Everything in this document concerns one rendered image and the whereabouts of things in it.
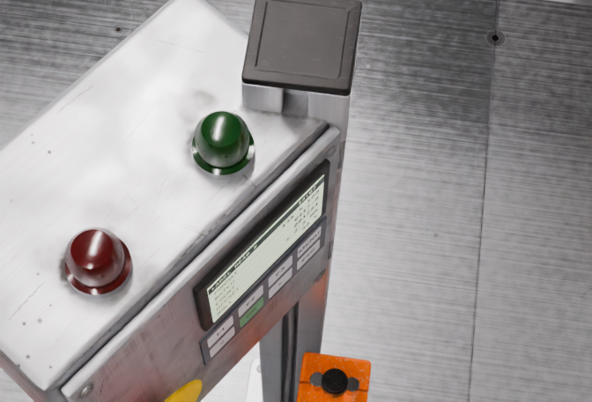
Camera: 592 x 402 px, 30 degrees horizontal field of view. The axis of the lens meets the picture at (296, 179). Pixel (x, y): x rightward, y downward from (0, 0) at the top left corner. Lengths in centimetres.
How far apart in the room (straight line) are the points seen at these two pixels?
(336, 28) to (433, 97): 76
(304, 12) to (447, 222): 71
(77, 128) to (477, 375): 70
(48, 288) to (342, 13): 16
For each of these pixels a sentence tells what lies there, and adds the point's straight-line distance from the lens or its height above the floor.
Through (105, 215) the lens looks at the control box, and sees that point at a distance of 45.
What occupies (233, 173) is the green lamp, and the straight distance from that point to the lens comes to 45.
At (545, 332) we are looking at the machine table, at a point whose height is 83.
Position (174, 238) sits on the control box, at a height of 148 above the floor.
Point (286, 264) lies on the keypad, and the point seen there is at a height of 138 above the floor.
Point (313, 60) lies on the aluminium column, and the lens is 45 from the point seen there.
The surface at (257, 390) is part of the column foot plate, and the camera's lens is 109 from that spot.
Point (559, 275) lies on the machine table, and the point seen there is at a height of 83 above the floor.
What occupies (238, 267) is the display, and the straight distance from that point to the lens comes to 47.
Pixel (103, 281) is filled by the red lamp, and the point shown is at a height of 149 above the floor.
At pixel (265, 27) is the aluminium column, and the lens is 46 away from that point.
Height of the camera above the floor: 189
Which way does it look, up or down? 65 degrees down
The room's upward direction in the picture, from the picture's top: 2 degrees clockwise
